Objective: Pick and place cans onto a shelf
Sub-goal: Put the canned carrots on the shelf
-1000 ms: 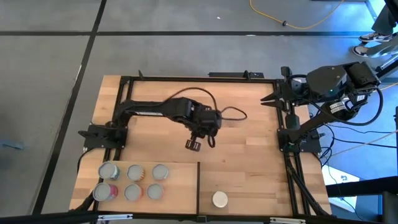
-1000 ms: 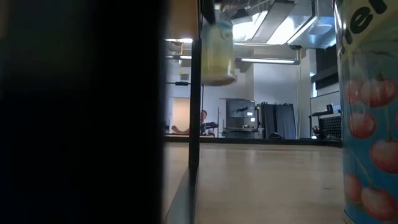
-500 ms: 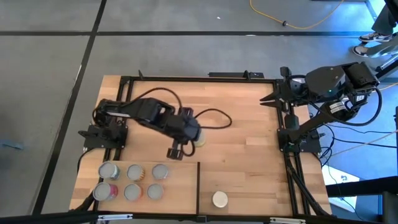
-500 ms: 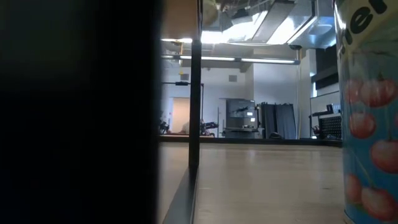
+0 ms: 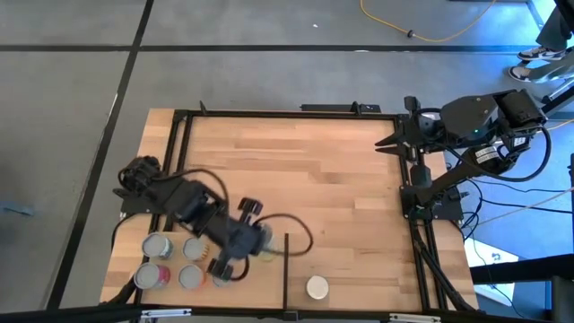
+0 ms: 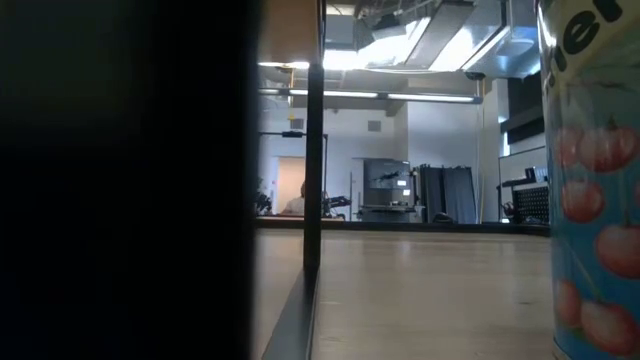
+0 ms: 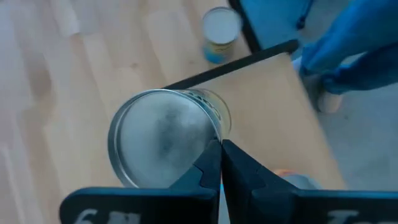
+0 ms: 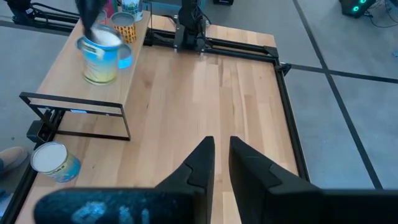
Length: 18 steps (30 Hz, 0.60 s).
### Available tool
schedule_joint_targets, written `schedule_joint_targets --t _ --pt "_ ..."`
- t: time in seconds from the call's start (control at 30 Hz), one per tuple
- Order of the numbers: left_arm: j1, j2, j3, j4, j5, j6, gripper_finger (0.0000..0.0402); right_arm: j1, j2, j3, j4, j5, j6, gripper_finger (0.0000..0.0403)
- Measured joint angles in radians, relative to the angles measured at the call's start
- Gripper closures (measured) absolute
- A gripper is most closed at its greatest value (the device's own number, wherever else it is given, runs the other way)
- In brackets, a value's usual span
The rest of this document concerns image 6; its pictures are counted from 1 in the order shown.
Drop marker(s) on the person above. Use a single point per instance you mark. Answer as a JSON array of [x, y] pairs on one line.
[[297, 205]]

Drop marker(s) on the ceiling security camera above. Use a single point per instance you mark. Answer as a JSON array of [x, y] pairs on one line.
[[475, 75]]

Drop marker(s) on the black aluminium table frame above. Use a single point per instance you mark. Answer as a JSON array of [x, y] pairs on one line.
[[425, 227]]

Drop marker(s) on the long ceiling light strip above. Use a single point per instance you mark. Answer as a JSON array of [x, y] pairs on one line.
[[350, 93]]

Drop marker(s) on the short ceiling light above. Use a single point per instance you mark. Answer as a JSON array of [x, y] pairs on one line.
[[285, 64]]

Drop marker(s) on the black background robot arm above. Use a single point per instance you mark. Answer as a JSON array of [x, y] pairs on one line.
[[337, 202], [264, 202]]

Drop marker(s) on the blue cherry print tin can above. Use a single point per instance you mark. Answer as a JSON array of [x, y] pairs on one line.
[[595, 225]]

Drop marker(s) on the black perforated rack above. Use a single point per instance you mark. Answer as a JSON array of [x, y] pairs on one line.
[[532, 205]]

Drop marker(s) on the black wall panel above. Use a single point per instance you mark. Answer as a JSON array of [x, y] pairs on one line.
[[525, 100]]

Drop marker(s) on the beige door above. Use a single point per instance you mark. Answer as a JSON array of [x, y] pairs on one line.
[[290, 172]]

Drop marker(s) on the large display screen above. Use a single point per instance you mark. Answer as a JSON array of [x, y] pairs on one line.
[[387, 175]]

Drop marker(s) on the background work table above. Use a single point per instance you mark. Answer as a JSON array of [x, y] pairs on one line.
[[387, 210]]

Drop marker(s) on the black dome object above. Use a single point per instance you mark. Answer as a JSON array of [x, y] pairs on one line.
[[443, 219]]

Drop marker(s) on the whiteboard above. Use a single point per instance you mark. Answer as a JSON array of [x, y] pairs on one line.
[[520, 167]]

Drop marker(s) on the grey wall vent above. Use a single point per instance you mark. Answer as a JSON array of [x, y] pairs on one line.
[[296, 123], [374, 125]]

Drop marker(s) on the silver ceiling duct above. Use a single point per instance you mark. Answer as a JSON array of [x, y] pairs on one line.
[[480, 45]]

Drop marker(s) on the black framed shelf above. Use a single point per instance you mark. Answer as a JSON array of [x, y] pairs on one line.
[[313, 150]]

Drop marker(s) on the dark grey partition panels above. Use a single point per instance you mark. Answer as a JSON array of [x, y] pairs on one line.
[[450, 195]]

